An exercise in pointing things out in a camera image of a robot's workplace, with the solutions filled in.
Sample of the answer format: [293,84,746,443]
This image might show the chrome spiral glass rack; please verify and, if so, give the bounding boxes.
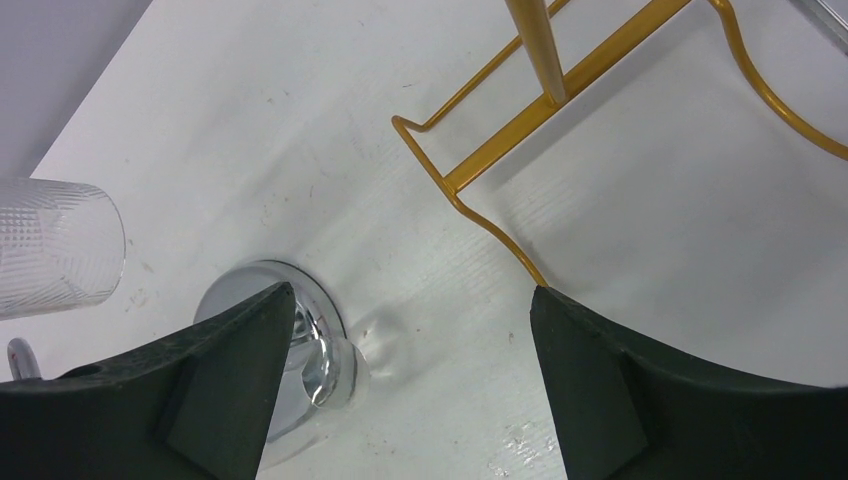
[6,259,372,465]

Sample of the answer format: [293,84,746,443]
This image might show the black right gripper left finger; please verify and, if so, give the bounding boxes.
[1,282,296,479]

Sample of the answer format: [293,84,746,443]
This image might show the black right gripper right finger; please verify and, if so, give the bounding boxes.
[530,286,847,479]

